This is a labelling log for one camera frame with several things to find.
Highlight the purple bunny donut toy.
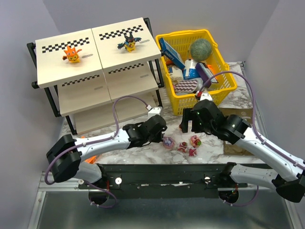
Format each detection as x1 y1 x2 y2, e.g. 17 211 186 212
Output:
163 136 175 149

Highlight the black yellow bat toy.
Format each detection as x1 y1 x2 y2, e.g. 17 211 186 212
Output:
117 32 142 52

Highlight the orange dragon toy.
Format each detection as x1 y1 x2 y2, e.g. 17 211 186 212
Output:
62 46 82 63

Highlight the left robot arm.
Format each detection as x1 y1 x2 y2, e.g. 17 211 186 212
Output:
44 114 167 185

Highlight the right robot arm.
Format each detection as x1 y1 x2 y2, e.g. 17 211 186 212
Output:
179 99 305 203

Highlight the beige three-tier shelf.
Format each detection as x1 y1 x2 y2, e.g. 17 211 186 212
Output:
27 18 164 135

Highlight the striped pink grey sponge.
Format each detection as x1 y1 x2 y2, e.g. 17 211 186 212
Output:
174 80 198 93

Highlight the pink bear strawberry toy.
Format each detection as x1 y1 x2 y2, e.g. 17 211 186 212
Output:
190 135 202 148

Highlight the red pink bear toy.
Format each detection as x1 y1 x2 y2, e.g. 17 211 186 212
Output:
177 142 188 153

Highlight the small red pink toy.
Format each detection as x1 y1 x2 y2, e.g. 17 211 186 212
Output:
189 147 197 157

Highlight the brown coffee bag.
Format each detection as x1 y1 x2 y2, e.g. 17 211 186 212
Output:
220 108 253 156

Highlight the blue white pouch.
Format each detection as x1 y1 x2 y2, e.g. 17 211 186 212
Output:
183 59 200 80

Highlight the cream paper roll pack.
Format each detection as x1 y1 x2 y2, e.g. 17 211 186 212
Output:
167 65 183 85

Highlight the dark purple box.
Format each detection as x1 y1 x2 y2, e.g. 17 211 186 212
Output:
195 62 219 88

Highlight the yellow plastic basket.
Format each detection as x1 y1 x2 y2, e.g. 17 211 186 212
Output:
155 29 237 115

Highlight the green textured ball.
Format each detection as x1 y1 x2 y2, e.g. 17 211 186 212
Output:
190 39 212 62

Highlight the blue Harry's box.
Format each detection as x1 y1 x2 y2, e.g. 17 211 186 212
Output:
159 38 185 70

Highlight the orange Scrub Daddy box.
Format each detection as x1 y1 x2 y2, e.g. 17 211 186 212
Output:
81 136 97 164

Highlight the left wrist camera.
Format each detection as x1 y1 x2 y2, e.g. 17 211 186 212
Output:
147 106 163 119

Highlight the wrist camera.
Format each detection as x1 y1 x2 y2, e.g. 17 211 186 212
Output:
147 106 163 119
195 92 213 101

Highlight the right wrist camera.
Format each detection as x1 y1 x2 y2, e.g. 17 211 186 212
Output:
195 92 213 101

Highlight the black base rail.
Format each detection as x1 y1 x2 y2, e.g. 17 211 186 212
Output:
78 163 248 200

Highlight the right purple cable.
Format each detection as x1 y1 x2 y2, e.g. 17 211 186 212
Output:
195 71 305 207

